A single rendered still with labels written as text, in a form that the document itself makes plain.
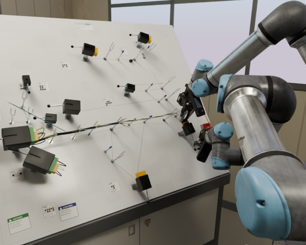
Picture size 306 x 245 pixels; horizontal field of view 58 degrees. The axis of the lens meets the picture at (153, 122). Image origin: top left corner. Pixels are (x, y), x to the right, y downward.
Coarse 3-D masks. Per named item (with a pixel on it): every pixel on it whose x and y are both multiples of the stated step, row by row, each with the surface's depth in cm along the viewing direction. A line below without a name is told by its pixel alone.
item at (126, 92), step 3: (126, 84) 141; (129, 84) 140; (132, 84) 141; (126, 87) 140; (129, 87) 139; (132, 87) 140; (126, 90) 140; (129, 90) 141; (132, 90) 141; (126, 93) 145; (126, 96) 145
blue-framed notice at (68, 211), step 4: (68, 204) 112; (72, 204) 113; (76, 204) 114; (60, 208) 110; (64, 208) 111; (68, 208) 112; (72, 208) 112; (76, 208) 113; (60, 212) 110; (64, 212) 110; (68, 212) 111; (72, 212) 112; (76, 212) 113; (60, 216) 109; (64, 216) 110; (68, 216) 111; (72, 216) 111; (76, 216) 112; (60, 220) 109; (64, 220) 109
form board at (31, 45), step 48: (0, 48) 123; (48, 48) 134; (0, 96) 116; (48, 96) 125; (96, 96) 137; (144, 96) 151; (0, 144) 109; (48, 144) 117; (96, 144) 127; (144, 144) 140; (192, 144) 154; (0, 192) 103; (48, 192) 110; (96, 192) 119; (144, 192) 130; (0, 240) 97
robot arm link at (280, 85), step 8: (272, 80) 78; (280, 80) 78; (280, 88) 77; (288, 88) 78; (280, 96) 77; (288, 96) 78; (272, 104) 78; (280, 104) 78; (288, 104) 78; (272, 112) 80; (280, 112) 80; (288, 112) 81; (272, 120) 85; (280, 120) 84; (288, 120) 85; (280, 128) 91; (240, 152) 111; (240, 160) 111
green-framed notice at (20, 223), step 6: (18, 216) 103; (24, 216) 103; (12, 222) 101; (18, 222) 102; (24, 222) 103; (30, 222) 104; (12, 228) 100; (18, 228) 101; (24, 228) 102; (12, 234) 100
